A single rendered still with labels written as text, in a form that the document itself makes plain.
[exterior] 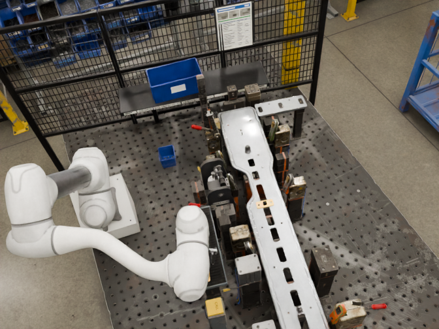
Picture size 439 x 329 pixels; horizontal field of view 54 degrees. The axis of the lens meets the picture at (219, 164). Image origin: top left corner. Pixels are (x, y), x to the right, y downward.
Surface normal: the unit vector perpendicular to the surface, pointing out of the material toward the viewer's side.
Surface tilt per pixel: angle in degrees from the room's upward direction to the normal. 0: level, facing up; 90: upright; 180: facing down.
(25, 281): 0
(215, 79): 0
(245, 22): 90
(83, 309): 0
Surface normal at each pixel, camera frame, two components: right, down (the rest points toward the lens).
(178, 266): -0.32, -0.51
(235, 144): -0.08, -0.61
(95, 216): 0.17, 0.19
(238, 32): 0.20, 0.77
